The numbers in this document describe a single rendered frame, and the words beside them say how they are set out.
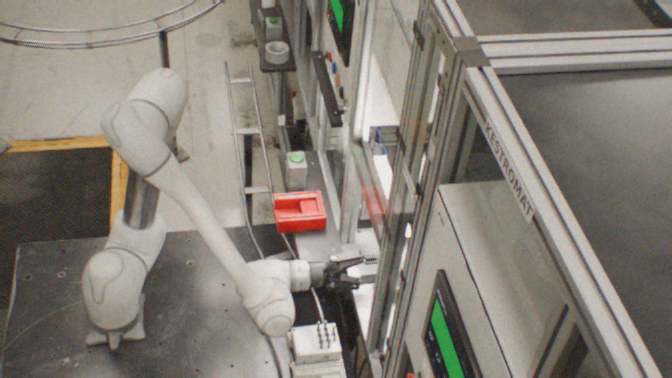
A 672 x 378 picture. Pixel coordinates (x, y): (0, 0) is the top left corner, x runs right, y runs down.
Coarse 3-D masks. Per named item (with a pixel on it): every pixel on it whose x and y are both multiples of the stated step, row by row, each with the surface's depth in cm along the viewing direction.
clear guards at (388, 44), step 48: (384, 0) 170; (432, 0) 138; (384, 48) 174; (432, 48) 140; (336, 96) 234; (384, 96) 177; (432, 96) 142; (336, 144) 240; (384, 144) 180; (336, 192) 247; (384, 192) 184; (384, 288) 191; (384, 336) 195
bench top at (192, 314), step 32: (32, 256) 263; (64, 256) 264; (160, 256) 267; (192, 256) 268; (256, 256) 270; (32, 288) 253; (64, 288) 254; (160, 288) 257; (192, 288) 258; (224, 288) 259; (320, 288) 262; (32, 320) 244; (64, 320) 245; (160, 320) 247; (192, 320) 248; (224, 320) 249; (320, 320) 252; (32, 352) 236; (64, 352) 236; (96, 352) 237; (128, 352) 238; (160, 352) 239; (192, 352) 240; (224, 352) 240; (256, 352) 241; (288, 352) 242
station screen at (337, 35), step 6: (342, 0) 199; (330, 6) 216; (342, 6) 200; (330, 12) 216; (330, 18) 217; (342, 18) 201; (330, 24) 218; (336, 24) 209; (342, 24) 201; (336, 30) 210; (336, 36) 210; (336, 42) 211
